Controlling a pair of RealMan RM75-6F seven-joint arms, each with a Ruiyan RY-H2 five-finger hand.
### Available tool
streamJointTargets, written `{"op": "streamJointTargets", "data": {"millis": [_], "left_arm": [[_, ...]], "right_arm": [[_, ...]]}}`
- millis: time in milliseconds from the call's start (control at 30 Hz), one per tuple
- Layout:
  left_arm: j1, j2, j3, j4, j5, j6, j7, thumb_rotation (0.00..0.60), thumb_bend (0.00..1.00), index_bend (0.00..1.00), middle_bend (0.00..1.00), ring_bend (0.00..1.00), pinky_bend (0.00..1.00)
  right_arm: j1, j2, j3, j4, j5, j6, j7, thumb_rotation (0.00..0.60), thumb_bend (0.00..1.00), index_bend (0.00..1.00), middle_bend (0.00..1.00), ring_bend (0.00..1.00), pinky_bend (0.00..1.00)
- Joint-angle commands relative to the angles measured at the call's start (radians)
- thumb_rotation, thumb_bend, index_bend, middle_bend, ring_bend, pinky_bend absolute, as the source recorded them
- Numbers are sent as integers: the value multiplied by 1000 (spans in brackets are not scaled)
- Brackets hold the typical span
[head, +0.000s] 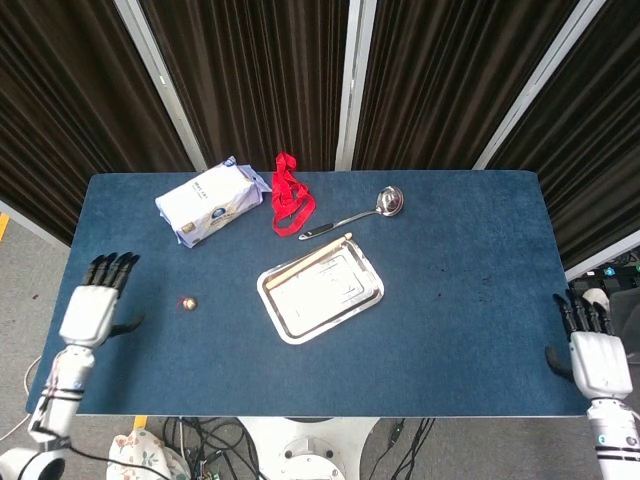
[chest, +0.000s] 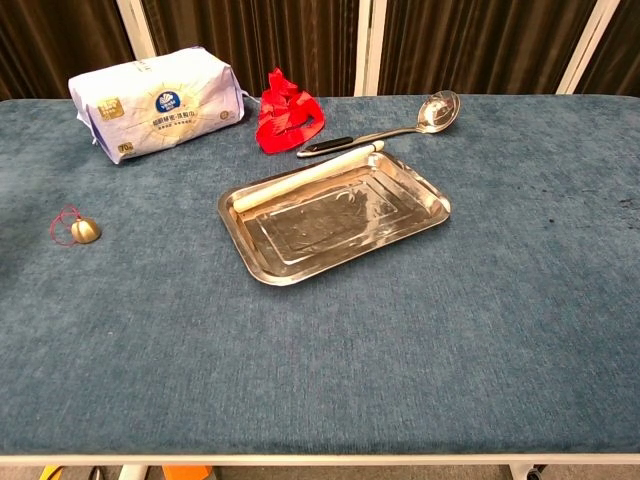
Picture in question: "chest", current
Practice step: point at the rectangular steel tray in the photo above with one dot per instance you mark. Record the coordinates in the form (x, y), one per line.
(325, 235)

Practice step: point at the wooden rolling pin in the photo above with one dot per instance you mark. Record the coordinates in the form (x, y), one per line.
(300, 180)

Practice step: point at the blue table mat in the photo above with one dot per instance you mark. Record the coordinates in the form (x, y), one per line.
(350, 360)

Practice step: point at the red ribbon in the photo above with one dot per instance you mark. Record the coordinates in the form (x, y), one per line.
(285, 120)

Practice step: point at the brown curtain partition panel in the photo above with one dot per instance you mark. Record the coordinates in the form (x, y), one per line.
(475, 45)
(275, 35)
(60, 40)
(620, 50)

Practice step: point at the white tissue pack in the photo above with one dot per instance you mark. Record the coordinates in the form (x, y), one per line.
(155, 105)

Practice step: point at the orange box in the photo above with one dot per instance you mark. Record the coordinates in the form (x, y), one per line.
(185, 473)

